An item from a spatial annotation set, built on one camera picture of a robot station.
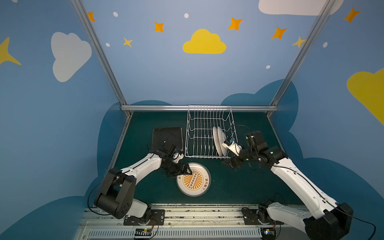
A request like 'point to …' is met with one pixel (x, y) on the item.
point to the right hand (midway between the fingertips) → (229, 153)
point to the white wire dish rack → (211, 132)
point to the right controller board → (268, 233)
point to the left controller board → (143, 232)
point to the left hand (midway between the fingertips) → (186, 172)
